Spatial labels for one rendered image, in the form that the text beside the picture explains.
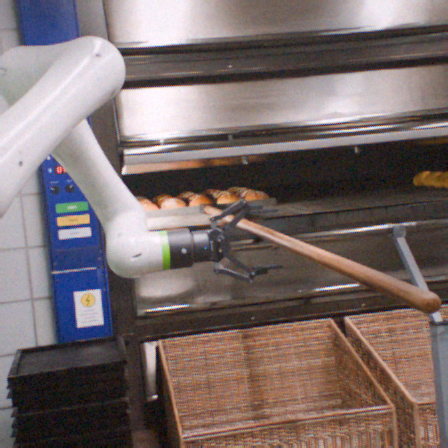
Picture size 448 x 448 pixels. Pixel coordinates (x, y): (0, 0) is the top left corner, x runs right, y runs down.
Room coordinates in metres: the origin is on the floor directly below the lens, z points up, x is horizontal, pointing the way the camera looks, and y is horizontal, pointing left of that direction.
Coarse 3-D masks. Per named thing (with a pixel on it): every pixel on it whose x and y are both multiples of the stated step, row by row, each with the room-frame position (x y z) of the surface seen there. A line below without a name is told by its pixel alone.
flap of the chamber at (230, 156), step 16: (272, 144) 2.22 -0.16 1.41; (288, 144) 2.23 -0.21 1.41; (304, 144) 2.24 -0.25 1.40; (320, 144) 2.25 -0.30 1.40; (336, 144) 2.26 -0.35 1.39; (352, 144) 2.27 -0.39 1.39; (368, 144) 2.30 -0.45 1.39; (384, 144) 2.34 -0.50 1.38; (400, 144) 2.39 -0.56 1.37; (416, 144) 2.44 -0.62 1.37; (432, 144) 2.49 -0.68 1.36; (128, 160) 2.15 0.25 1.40; (144, 160) 2.15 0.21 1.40; (160, 160) 2.16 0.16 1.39; (176, 160) 2.17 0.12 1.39; (192, 160) 2.20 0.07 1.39; (208, 160) 2.23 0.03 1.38; (224, 160) 2.27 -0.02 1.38; (240, 160) 2.32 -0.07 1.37; (256, 160) 2.36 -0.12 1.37; (272, 160) 2.40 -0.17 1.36
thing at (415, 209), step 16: (368, 208) 2.45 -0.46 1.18; (384, 208) 2.44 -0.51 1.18; (400, 208) 2.45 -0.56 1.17; (416, 208) 2.46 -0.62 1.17; (432, 208) 2.47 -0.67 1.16; (208, 224) 2.38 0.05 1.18; (224, 224) 2.34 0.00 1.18; (272, 224) 2.37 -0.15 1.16; (288, 224) 2.38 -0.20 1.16; (304, 224) 2.39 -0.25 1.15; (320, 224) 2.40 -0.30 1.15; (336, 224) 2.41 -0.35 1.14
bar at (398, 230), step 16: (384, 224) 2.05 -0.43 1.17; (400, 224) 2.04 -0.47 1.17; (416, 224) 2.06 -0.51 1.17; (432, 224) 2.06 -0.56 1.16; (240, 240) 1.98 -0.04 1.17; (256, 240) 1.98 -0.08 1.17; (304, 240) 2.00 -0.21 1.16; (320, 240) 2.01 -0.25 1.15; (400, 240) 2.03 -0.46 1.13; (400, 256) 2.02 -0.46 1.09; (416, 272) 1.96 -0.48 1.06; (432, 320) 1.86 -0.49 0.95; (432, 336) 1.85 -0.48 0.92; (432, 352) 1.85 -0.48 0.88
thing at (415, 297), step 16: (208, 208) 2.65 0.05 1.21; (240, 224) 2.14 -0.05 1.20; (256, 224) 2.01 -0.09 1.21; (272, 240) 1.80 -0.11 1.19; (288, 240) 1.68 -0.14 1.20; (304, 256) 1.56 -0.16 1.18; (320, 256) 1.46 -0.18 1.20; (336, 256) 1.40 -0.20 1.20; (336, 272) 1.38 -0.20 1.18; (352, 272) 1.29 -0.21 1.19; (368, 272) 1.23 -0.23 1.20; (384, 288) 1.16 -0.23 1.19; (400, 288) 1.11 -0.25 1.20; (416, 288) 1.08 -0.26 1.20; (416, 304) 1.05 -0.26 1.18; (432, 304) 1.04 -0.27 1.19
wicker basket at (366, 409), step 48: (192, 336) 2.29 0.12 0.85; (240, 336) 2.31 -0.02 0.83; (288, 336) 2.33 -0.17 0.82; (336, 336) 2.30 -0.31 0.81; (192, 384) 2.25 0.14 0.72; (240, 384) 2.28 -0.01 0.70; (288, 384) 2.29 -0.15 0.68; (336, 384) 2.31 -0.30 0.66; (192, 432) 1.83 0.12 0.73; (240, 432) 1.84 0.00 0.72; (288, 432) 1.86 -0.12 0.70; (336, 432) 1.89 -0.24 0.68; (384, 432) 1.91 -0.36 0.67
